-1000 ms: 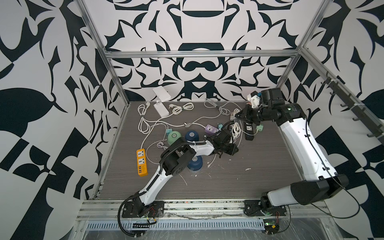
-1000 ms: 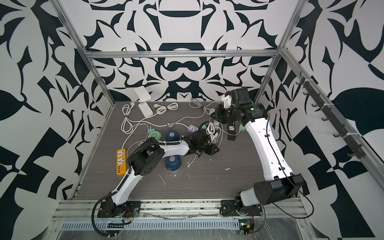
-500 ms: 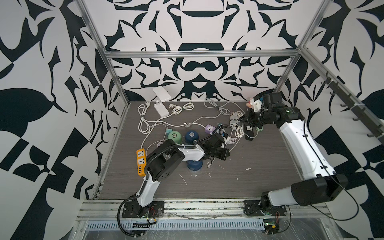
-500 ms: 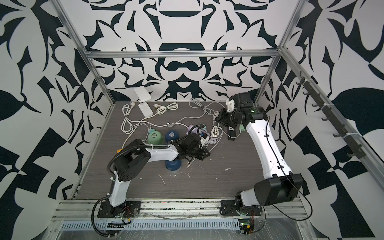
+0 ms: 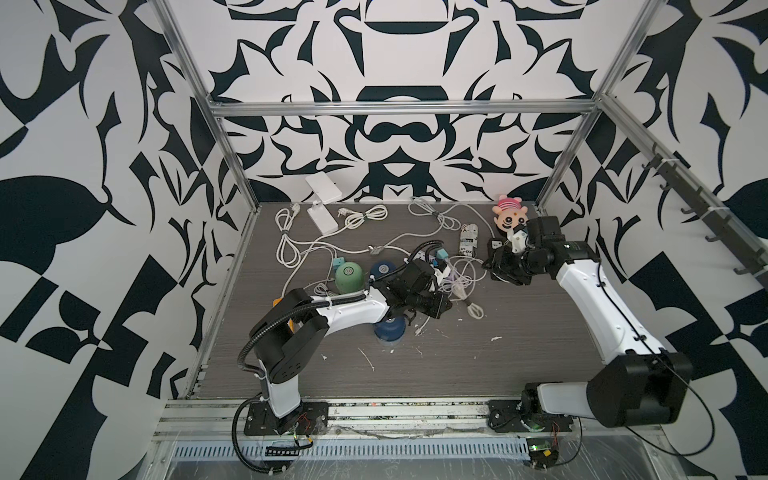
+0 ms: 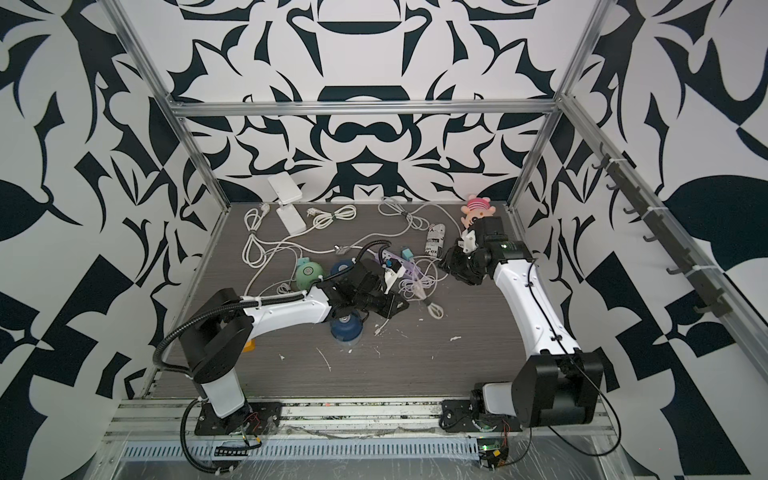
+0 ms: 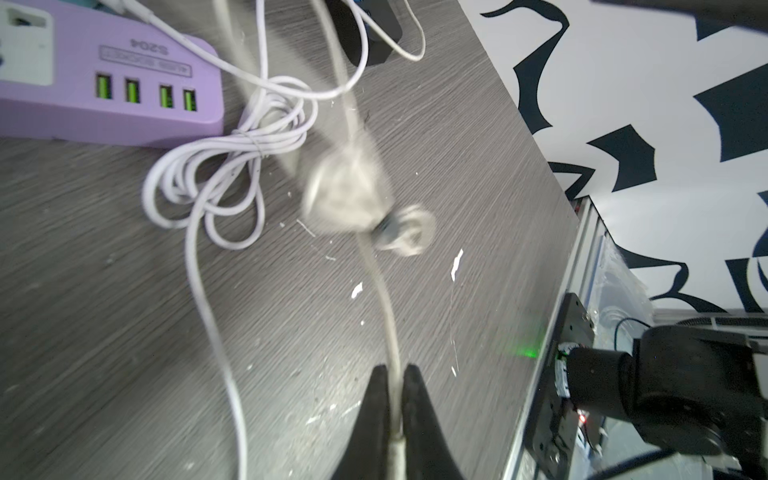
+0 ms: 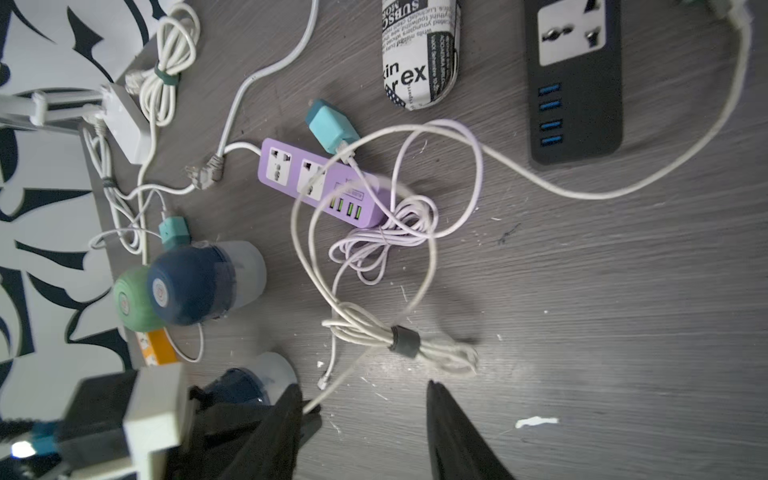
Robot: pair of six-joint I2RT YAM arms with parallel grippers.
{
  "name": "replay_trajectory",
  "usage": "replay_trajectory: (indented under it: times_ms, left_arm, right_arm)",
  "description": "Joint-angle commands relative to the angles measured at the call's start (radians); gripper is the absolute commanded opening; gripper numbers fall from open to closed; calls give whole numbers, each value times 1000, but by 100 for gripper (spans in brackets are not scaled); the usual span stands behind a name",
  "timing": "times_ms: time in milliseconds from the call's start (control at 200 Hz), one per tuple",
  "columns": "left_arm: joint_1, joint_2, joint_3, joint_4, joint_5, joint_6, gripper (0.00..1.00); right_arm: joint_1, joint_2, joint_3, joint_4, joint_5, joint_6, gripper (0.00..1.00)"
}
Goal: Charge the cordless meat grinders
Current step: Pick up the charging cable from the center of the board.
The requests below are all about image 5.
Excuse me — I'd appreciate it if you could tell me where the grey wall hook rail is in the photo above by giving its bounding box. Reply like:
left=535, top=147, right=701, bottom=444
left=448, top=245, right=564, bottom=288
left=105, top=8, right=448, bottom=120
left=640, top=143, right=767, bottom=289

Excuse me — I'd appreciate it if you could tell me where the cream thick power cord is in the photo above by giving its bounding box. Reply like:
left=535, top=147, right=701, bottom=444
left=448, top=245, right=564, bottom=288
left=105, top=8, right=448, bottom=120
left=280, top=236, right=385, bottom=301

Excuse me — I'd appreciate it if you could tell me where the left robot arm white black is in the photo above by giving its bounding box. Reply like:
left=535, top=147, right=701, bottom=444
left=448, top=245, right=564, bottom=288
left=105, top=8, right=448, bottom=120
left=236, top=259, right=452, bottom=420

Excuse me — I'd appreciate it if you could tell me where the yellow power strip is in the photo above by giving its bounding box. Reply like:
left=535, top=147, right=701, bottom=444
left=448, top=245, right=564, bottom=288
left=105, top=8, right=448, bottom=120
left=272, top=296, right=298, bottom=333

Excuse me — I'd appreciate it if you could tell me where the white folding desk lamp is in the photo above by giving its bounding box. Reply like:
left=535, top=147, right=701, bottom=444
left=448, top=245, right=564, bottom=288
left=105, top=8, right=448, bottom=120
left=305, top=172, right=342, bottom=236

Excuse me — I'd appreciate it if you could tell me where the blue cordless grinder front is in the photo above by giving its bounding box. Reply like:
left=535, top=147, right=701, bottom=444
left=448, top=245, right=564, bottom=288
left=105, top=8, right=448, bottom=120
left=373, top=316, right=407, bottom=343

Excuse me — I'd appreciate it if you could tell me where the white coiled power cable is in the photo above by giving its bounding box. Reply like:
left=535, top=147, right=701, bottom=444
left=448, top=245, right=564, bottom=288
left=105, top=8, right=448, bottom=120
left=274, top=202, right=337, bottom=269
left=337, top=203, right=390, bottom=230

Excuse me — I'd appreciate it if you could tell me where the white USB cable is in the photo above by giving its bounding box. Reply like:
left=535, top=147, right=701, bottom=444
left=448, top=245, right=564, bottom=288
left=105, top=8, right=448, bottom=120
left=413, top=299, right=486, bottom=337

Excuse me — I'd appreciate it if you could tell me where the pink cartoon face toy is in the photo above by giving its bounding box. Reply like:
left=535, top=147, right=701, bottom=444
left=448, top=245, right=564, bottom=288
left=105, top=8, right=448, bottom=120
left=492, top=195, right=528, bottom=234

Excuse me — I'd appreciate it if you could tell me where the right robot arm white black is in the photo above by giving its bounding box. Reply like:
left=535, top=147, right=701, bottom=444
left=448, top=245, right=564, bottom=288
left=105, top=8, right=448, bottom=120
left=483, top=215, right=693, bottom=428

